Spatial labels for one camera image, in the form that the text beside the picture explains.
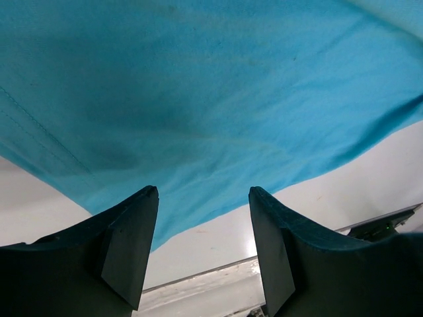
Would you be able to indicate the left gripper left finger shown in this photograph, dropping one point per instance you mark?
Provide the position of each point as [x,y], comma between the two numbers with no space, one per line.
[94,268]

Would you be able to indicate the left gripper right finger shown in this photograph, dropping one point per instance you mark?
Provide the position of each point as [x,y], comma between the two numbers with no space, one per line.
[310,270]

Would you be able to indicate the teal t shirt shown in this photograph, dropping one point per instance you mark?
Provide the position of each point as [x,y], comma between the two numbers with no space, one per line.
[202,99]

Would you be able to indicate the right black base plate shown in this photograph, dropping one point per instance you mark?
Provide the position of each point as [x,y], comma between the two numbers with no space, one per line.
[380,228]

